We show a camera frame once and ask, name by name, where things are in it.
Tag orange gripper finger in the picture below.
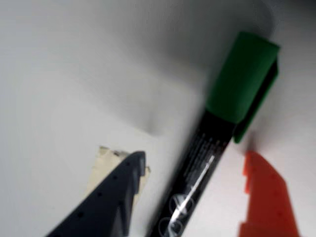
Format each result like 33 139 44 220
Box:
238 150 302 237

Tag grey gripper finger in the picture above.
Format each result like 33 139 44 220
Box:
45 151 147 237

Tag wide beige masking tape strip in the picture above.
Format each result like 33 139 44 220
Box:
86 145 152 198

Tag green marker with black barrel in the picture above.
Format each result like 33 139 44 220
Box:
145 31 281 237

